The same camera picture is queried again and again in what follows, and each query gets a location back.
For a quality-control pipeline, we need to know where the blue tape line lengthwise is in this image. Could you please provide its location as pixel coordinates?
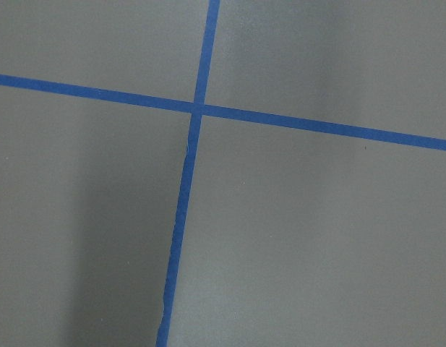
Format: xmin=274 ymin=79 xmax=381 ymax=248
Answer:
xmin=155 ymin=1 xmax=220 ymax=346

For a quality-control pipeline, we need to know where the blue tape line crosswise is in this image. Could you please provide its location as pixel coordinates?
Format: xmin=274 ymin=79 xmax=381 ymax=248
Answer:
xmin=0 ymin=74 xmax=446 ymax=152

